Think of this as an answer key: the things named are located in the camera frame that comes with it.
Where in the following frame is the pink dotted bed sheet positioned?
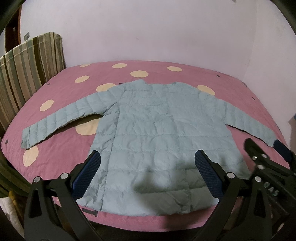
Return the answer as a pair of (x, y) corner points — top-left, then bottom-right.
(0, 60), (291, 232)

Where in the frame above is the light blue puffer jacket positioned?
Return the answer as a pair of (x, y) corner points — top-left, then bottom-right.
(21, 79), (276, 216)

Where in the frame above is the striped green brown cushion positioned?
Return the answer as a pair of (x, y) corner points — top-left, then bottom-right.
(0, 32), (66, 136)

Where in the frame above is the white cloth beside bed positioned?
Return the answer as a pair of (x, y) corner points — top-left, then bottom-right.
(0, 197), (24, 237)

